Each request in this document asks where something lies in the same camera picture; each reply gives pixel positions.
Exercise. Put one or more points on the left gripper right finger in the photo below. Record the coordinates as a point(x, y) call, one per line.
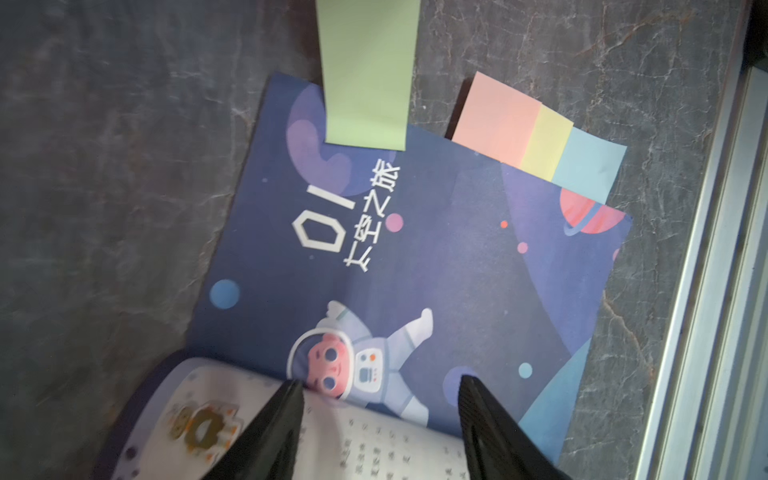
point(495, 445)

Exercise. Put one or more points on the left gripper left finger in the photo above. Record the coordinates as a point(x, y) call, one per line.
point(267, 448)

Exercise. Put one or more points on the children's science magazine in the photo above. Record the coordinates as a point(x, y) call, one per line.
point(377, 279)

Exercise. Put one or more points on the pink sticky note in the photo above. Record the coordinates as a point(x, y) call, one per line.
point(496, 120)

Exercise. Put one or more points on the green sticky note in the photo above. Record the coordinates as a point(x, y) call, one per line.
point(367, 55)

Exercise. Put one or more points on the blue sticky note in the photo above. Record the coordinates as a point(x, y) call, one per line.
point(589, 165)

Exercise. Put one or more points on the aluminium front rail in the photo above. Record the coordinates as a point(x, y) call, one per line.
point(708, 414)

